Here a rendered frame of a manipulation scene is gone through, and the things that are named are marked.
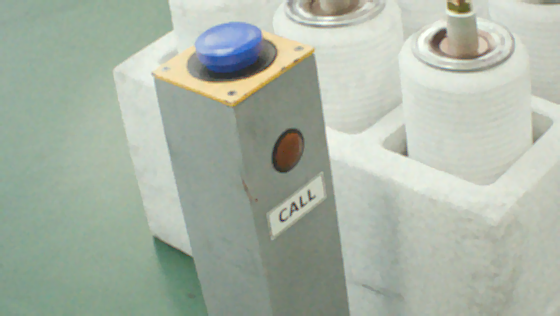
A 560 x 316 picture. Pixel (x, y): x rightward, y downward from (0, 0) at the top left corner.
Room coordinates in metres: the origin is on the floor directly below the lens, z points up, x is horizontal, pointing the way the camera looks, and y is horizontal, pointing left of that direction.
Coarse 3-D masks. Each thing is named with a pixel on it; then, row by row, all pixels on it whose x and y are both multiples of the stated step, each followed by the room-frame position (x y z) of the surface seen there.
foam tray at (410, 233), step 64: (128, 64) 0.89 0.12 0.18; (128, 128) 0.88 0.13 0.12; (384, 128) 0.73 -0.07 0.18; (384, 192) 0.67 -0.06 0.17; (448, 192) 0.64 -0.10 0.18; (512, 192) 0.63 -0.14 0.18; (192, 256) 0.84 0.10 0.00; (384, 256) 0.68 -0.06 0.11; (448, 256) 0.63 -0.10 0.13; (512, 256) 0.61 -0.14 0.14
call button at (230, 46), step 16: (208, 32) 0.63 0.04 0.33; (224, 32) 0.63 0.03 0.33; (240, 32) 0.63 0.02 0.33; (256, 32) 0.62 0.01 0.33; (208, 48) 0.61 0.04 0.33; (224, 48) 0.61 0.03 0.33; (240, 48) 0.61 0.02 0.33; (256, 48) 0.61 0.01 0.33; (208, 64) 0.61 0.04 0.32; (224, 64) 0.60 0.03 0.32; (240, 64) 0.61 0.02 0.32
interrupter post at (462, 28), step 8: (472, 8) 0.71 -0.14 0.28; (448, 16) 0.70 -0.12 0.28; (456, 16) 0.70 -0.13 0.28; (464, 16) 0.70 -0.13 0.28; (472, 16) 0.70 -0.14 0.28; (448, 24) 0.71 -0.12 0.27; (456, 24) 0.70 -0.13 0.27; (464, 24) 0.70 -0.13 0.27; (472, 24) 0.70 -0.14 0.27; (448, 32) 0.71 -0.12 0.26; (456, 32) 0.70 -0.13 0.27; (464, 32) 0.70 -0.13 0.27; (472, 32) 0.70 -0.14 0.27; (448, 40) 0.71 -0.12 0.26; (456, 40) 0.70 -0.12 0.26; (464, 40) 0.70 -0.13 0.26; (472, 40) 0.70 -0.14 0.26; (456, 48) 0.70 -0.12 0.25; (464, 48) 0.70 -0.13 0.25; (472, 48) 0.70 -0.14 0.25
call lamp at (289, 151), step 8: (288, 136) 0.60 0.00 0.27; (296, 136) 0.60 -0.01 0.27; (280, 144) 0.59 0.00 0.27; (288, 144) 0.59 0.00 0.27; (296, 144) 0.60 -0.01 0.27; (280, 152) 0.59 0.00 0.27; (288, 152) 0.59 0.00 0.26; (296, 152) 0.60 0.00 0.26; (280, 160) 0.59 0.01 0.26; (288, 160) 0.59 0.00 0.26; (296, 160) 0.60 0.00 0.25; (288, 168) 0.59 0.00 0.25
